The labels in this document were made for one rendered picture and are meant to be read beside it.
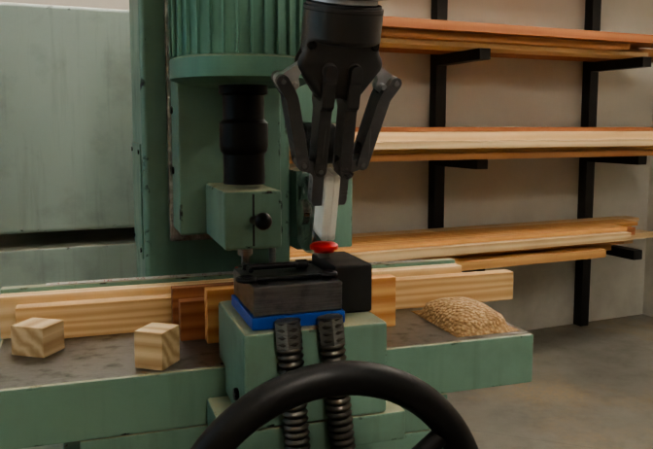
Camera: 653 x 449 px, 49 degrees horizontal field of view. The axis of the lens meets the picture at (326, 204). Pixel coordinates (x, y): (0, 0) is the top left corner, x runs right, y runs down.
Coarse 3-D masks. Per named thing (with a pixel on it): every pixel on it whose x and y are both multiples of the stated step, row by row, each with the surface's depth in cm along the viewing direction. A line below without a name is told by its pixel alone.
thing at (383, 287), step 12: (372, 276) 88; (384, 276) 88; (204, 288) 82; (216, 288) 81; (228, 288) 81; (372, 288) 86; (384, 288) 87; (204, 300) 82; (216, 300) 81; (372, 300) 87; (384, 300) 87; (216, 312) 81; (372, 312) 87; (384, 312) 87; (216, 324) 81; (216, 336) 81
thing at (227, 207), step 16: (208, 192) 94; (224, 192) 83; (240, 192) 84; (256, 192) 84; (272, 192) 85; (208, 208) 94; (224, 208) 83; (240, 208) 84; (256, 208) 84; (272, 208) 85; (208, 224) 94; (224, 224) 83; (240, 224) 84; (272, 224) 85; (224, 240) 84; (240, 240) 84; (256, 240) 85; (272, 240) 85
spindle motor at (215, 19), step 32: (192, 0) 80; (224, 0) 78; (256, 0) 78; (288, 0) 80; (192, 32) 80; (224, 32) 79; (256, 32) 79; (288, 32) 81; (192, 64) 80; (224, 64) 78; (256, 64) 79; (288, 64) 81
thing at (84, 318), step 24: (408, 288) 96; (432, 288) 97; (456, 288) 98; (480, 288) 100; (504, 288) 101; (24, 312) 81; (48, 312) 82; (72, 312) 83; (96, 312) 84; (120, 312) 84; (144, 312) 85; (168, 312) 86; (72, 336) 83
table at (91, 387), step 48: (96, 336) 83; (432, 336) 83; (480, 336) 83; (528, 336) 84; (0, 384) 68; (48, 384) 68; (96, 384) 69; (144, 384) 71; (192, 384) 72; (432, 384) 81; (480, 384) 83; (0, 432) 67; (48, 432) 68; (96, 432) 70; (384, 432) 69
